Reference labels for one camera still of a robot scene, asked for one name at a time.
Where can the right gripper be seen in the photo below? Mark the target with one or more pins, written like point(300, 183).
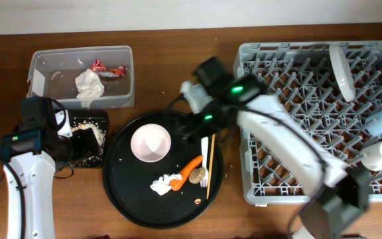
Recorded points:
point(199, 118)

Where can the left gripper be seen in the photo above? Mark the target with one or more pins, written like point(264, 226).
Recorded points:
point(88, 143)

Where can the rice and nut scraps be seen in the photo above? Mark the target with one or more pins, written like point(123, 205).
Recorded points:
point(100, 134)

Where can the white napkin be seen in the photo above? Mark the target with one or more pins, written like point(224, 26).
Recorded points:
point(89, 86)

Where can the pink bowl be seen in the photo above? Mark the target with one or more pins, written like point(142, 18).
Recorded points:
point(150, 143)

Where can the orange carrot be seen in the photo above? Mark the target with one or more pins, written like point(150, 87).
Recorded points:
point(176, 184)

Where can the red snack wrapper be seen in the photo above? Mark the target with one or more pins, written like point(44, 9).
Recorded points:
point(100, 69)

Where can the grey plate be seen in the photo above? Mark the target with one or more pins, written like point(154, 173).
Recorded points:
point(342, 72)

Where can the white cup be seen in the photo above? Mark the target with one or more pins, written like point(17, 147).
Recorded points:
point(372, 157)

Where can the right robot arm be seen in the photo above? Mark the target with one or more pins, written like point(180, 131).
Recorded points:
point(338, 194)

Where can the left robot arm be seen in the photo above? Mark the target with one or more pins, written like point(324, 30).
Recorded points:
point(42, 145)

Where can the clear plastic waste bin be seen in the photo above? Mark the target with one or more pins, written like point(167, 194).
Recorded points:
point(52, 74)

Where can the grey dishwasher rack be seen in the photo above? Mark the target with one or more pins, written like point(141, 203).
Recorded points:
point(300, 75)

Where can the white plastic fork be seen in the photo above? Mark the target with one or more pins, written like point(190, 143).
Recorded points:
point(204, 150)

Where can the wooden chopstick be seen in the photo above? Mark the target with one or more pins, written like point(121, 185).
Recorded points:
point(213, 140)

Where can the black rectangular tray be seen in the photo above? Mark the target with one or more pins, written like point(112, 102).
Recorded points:
point(101, 119)

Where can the round black serving tray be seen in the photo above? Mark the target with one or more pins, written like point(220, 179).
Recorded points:
point(127, 179)

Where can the small crumpled white tissue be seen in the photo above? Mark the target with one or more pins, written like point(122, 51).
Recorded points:
point(162, 185)

